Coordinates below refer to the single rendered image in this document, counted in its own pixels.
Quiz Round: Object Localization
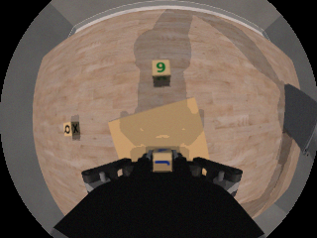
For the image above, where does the tan flat mat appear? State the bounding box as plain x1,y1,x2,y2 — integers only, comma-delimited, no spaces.
108,97,209,162

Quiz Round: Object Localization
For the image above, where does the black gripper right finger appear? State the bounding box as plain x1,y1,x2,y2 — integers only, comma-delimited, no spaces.
172,150,243,197

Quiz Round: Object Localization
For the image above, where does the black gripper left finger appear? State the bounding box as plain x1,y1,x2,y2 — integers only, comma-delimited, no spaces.
81,150,153,193

